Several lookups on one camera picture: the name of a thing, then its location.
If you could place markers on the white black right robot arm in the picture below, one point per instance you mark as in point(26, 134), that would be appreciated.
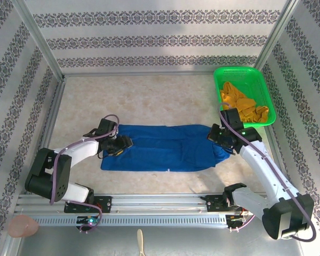
point(266, 176)

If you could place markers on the yellow crumpled cloth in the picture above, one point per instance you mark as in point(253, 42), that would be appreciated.
point(245, 106)

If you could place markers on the green plastic basket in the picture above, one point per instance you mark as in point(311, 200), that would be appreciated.
point(258, 80)

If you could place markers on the thin aluminium wall rail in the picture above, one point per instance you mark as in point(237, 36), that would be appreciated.
point(138, 73)

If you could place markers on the small controller board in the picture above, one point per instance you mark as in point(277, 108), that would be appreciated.
point(89, 220)
point(236, 220)

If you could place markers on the wooden stick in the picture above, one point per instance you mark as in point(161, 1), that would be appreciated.
point(140, 240)

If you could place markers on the wide aluminium base rail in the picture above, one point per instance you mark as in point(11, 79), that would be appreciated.
point(154, 198)

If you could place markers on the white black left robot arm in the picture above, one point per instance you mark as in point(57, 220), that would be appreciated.
point(82, 152)

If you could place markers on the blue t-shirt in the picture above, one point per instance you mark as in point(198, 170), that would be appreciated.
point(162, 149)

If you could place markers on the pink translucent cup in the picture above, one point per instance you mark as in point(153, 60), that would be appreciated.
point(22, 226)

